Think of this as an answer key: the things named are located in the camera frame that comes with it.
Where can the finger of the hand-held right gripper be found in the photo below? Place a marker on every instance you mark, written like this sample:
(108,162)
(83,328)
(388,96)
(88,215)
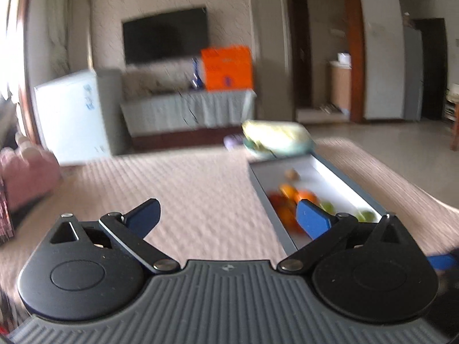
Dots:
(441,261)

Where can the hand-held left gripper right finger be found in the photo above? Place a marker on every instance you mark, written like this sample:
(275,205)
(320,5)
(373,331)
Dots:
(312,219)

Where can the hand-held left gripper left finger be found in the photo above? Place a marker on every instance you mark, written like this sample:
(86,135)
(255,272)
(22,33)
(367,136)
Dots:
(145,215)

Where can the grey cardboard box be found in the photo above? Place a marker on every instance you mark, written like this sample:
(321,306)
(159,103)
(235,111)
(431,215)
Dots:
(315,175)

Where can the small brown round fruit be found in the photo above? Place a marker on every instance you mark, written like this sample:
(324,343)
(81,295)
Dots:
(292,175)

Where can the small green lime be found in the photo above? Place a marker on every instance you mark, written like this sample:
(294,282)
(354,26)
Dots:
(367,216)
(327,206)

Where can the dark wooden TV cabinet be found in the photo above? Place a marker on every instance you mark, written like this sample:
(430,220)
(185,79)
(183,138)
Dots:
(172,141)

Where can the teal cartoon plate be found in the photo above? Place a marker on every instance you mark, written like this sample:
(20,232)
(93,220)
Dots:
(258,152)

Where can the napa cabbage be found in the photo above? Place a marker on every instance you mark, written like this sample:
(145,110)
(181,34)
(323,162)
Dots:
(276,134)

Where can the grey cabinet cover cloth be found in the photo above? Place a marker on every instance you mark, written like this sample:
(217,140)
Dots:
(172,111)

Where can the purple plastic bottle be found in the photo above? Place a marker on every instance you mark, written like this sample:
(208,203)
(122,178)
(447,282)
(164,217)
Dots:
(233,142)

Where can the white chest freezer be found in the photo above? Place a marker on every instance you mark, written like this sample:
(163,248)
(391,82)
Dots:
(71,122)

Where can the pink cloth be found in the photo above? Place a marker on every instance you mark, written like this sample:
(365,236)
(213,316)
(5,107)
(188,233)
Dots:
(25,179)

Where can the wooden kitchen counter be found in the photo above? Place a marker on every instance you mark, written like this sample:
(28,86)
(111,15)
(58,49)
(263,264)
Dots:
(340,87)

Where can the dark plaid cloth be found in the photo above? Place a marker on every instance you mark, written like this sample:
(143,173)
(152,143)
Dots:
(6,215)

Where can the blue glass bottle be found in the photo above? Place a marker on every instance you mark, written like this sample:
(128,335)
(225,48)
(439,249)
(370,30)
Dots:
(195,75)

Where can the white container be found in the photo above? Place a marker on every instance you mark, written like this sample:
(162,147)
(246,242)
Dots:
(344,59)

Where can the orange gift box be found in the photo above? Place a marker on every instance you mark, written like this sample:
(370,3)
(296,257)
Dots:
(226,68)

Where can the dark wooden door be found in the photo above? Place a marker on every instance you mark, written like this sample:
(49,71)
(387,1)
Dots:
(300,50)

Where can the grey refrigerator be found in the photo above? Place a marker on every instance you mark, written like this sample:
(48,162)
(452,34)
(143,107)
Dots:
(414,75)

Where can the black flat television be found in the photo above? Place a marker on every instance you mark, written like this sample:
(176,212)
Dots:
(165,36)

